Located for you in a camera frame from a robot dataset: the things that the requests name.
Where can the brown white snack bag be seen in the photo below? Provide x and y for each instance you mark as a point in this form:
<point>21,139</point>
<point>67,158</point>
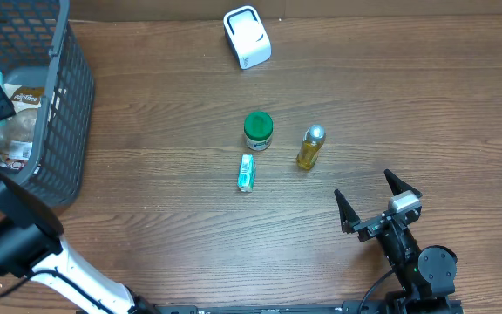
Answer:
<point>17,132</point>

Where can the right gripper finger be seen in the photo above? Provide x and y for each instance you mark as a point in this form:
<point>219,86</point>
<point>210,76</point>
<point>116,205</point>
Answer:
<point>348,216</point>
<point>397,186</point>

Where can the Kleenex pocket tissue pack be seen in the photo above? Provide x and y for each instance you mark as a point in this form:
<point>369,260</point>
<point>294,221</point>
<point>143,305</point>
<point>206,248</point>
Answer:
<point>247,172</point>

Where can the grey plastic shopping basket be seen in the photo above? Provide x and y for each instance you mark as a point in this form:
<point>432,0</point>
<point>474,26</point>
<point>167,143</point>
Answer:
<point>38,48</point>

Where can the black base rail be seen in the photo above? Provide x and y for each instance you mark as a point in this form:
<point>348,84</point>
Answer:
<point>277,309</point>

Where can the white barcode scanner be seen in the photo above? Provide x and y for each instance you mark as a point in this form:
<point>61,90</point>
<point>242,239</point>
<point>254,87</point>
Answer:
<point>247,36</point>

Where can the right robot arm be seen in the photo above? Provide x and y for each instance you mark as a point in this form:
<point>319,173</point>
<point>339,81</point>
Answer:
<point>419,280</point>

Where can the green lid seasoning jar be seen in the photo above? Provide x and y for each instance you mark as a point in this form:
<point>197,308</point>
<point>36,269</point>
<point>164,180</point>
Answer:
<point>258,130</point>

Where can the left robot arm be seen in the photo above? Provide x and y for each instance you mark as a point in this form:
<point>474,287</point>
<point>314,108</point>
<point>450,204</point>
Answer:
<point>33,248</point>

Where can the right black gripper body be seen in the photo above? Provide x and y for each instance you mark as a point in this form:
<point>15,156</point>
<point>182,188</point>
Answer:
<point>369,228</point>

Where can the yellow dish soap bottle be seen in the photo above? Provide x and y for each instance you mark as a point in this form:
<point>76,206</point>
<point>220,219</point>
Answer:
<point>312,142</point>

